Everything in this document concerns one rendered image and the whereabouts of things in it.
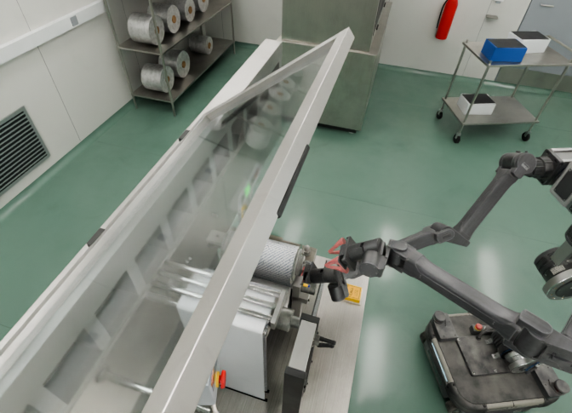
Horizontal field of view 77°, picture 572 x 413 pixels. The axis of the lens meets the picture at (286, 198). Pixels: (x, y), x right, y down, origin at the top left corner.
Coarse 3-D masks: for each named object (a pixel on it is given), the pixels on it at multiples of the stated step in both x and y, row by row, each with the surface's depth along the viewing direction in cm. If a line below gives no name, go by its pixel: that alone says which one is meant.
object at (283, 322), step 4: (284, 308) 104; (288, 308) 105; (272, 312) 103; (284, 312) 103; (288, 312) 103; (292, 312) 103; (280, 316) 102; (284, 316) 102; (288, 316) 102; (280, 320) 102; (284, 320) 102; (288, 320) 102; (268, 324) 104; (280, 324) 102; (284, 324) 102; (288, 324) 101; (276, 328) 104; (280, 328) 103; (284, 328) 102; (288, 328) 102
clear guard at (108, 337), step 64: (320, 64) 83; (256, 128) 76; (192, 192) 69; (128, 256) 64; (192, 256) 49; (64, 320) 60; (128, 320) 46; (0, 384) 56; (64, 384) 44; (128, 384) 36
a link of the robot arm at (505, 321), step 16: (400, 256) 107; (416, 256) 106; (416, 272) 105; (432, 272) 102; (448, 272) 102; (432, 288) 103; (448, 288) 99; (464, 288) 98; (464, 304) 96; (480, 304) 94; (496, 304) 94; (496, 320) 91; (512, 320) 89; (528, 320) 86; (544, 320) 86; (512, 336) 92; (544, 336) 84
